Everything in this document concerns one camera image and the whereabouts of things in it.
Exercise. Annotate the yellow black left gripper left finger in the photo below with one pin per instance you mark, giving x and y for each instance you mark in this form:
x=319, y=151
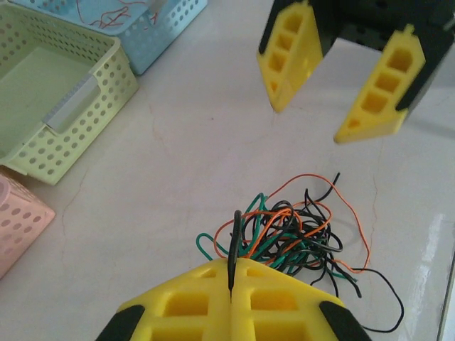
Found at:
x=156, y=298

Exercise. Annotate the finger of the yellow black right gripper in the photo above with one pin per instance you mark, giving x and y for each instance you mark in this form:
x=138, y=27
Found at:
x=295, y=67
x=377, y=124

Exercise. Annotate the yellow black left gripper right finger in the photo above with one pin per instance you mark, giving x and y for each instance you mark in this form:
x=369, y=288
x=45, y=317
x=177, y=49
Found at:
x=277, y=284

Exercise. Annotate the blue perforated plastic basket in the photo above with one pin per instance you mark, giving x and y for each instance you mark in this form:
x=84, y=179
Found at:
x=160, y=42

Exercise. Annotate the pink perforated plastic basket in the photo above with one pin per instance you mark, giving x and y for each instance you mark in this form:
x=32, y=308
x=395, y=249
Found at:
x=17, y=227

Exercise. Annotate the green perforated plastic basket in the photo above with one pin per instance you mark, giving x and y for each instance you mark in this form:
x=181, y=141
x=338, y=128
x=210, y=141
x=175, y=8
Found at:
x=42, y=89

